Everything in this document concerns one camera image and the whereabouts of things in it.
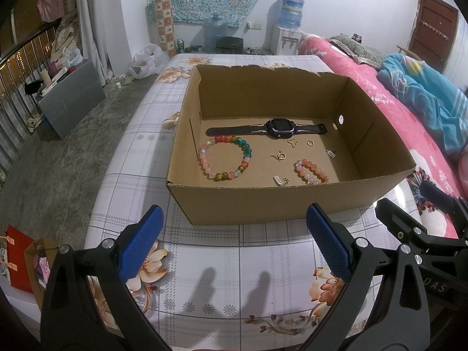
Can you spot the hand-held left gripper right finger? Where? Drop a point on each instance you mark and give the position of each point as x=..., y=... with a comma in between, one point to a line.
x=329, y=243

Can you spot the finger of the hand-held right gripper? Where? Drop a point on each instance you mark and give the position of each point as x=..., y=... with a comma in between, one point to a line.
x=435, y=193
x=396, y=221

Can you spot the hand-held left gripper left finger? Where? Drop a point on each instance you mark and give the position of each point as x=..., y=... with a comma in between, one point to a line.
x=140, y=243

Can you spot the brown cardboard box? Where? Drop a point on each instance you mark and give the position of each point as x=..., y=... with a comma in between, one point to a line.
x=274, y=204

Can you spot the small silver abacus charm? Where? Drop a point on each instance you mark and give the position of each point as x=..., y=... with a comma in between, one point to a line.
x=331, y=153

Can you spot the black smart watch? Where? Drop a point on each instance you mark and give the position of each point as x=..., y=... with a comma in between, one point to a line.
x=278, y=126

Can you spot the floral plaid tablecloth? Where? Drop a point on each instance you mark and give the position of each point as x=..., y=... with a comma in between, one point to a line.
x=219, y=256

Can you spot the teal patterned blanket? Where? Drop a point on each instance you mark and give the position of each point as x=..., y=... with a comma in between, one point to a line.
x=420, y=95

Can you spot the brown gift bag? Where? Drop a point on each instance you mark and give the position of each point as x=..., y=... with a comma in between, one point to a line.
x=38, y=281

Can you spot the red gift bag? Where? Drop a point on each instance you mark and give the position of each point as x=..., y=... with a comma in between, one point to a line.
x=16, y=259

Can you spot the pink floral blanket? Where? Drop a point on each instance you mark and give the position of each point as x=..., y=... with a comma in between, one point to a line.
x=365, y=80

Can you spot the wooden chair back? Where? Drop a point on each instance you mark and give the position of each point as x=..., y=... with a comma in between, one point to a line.
x=402, y=48

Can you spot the grey cabinet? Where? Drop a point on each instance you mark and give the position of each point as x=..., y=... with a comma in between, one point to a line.
x=71, y=98

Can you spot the pair of beige shoes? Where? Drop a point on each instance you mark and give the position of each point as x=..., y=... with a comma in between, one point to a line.
x=33, y=122

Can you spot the brown wooden door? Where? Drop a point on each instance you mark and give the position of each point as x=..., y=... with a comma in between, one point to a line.
x=435, y=25

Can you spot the green patterned pillow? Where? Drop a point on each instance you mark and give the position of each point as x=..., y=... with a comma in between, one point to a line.
x=354, y=45

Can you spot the white plastic bag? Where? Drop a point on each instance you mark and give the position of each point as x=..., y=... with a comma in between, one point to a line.
x=148, y=60

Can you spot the white candle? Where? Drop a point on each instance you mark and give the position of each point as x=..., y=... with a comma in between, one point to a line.
x=45, y=77

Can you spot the white water dispenser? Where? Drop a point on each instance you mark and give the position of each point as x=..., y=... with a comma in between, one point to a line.
x=287, y=42

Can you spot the metal railing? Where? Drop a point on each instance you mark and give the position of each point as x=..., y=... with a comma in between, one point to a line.
x=14, y=80

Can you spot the pile of clothes and bags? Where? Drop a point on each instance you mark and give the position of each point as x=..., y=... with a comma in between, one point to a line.
x=65, y=44

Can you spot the black rice cooker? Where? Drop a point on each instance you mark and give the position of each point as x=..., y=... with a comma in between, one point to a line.
x=228, y=45

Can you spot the white curtain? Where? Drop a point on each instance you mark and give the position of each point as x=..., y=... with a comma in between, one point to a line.
x=95, y=25

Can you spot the clear water jug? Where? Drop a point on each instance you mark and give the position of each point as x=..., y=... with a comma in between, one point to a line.
x=215, y=33

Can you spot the blue water dispenser bottle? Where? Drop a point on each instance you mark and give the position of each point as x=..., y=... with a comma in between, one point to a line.
x=291, y=11

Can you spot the wall socket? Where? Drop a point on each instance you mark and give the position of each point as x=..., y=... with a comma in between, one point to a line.
x=255, y=26

